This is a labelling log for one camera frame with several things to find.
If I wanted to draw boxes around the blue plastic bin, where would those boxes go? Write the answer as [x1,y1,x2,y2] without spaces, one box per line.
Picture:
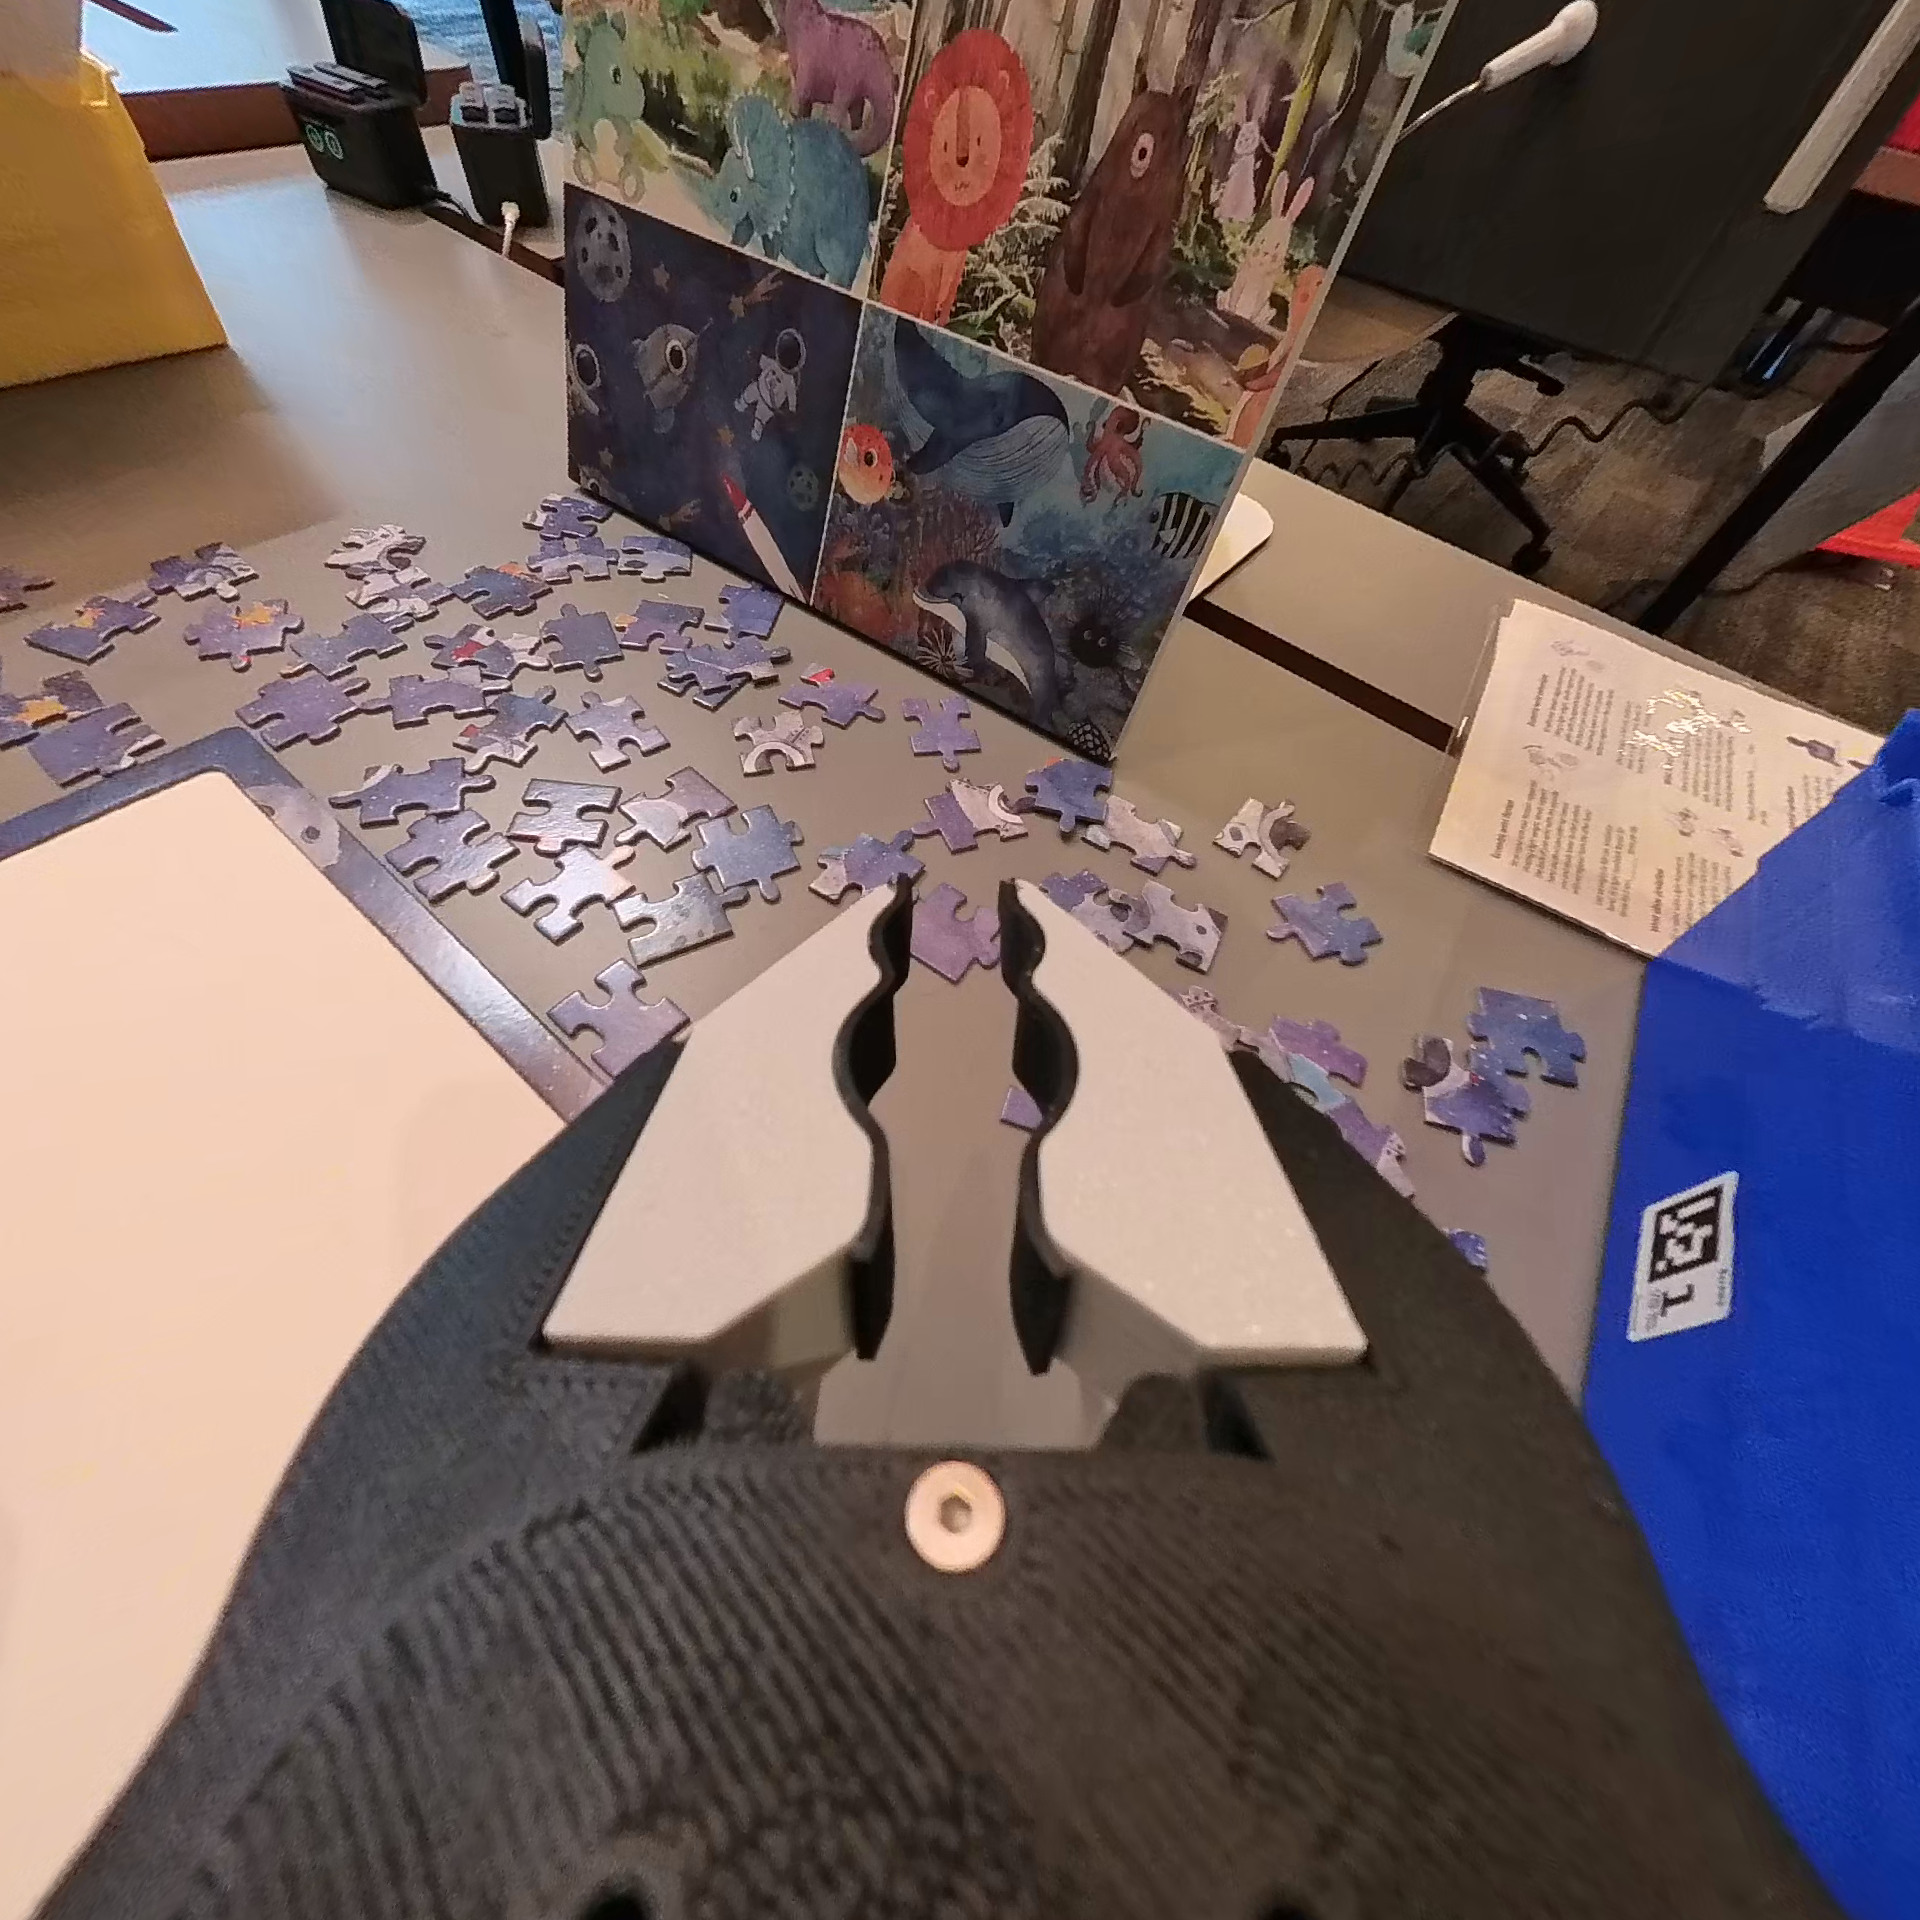
[1581,709,1920,1920]

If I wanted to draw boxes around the white puzzle frame blue border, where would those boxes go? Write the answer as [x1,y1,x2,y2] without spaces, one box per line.
[0,728,698,1907]

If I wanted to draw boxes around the black charging dock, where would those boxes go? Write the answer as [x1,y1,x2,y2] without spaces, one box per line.
[280,0,441,213]

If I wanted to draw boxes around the small black charger box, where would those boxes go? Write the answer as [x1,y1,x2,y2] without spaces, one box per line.
[447,67,552,269]

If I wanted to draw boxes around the white instruction sheet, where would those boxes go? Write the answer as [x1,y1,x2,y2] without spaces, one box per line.
[1429,596,1893,963]

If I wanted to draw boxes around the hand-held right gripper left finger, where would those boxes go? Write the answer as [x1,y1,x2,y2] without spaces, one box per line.
[539,879,915,1420]

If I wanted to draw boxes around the white board stand base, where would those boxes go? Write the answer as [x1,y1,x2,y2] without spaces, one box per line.
[1184,504,1277,609]

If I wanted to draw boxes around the four-picture animal picture board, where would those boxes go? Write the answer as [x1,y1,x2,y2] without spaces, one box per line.
[557,0,1459,768]

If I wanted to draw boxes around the white plug with cable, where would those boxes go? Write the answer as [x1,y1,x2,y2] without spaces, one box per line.
[1416,0,1601,139]

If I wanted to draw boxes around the black office chair base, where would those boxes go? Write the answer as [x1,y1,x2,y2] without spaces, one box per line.
[1265,322,1560,577]

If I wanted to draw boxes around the side table with black legs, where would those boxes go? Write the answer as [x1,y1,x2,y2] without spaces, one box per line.
[1634,292,1920,634]

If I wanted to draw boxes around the black white square tag sticker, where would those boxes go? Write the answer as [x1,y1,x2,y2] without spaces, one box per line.
[1626,1170,1742,1343]

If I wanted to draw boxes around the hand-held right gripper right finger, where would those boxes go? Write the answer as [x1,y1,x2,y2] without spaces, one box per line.
[993,881,1368,1420]

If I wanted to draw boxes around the yellow bag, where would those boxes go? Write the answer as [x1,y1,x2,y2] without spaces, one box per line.
[0,41,231,393]

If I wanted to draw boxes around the purple puzzle pieces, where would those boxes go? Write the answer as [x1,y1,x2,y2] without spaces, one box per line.
[0,497,1589,1277]

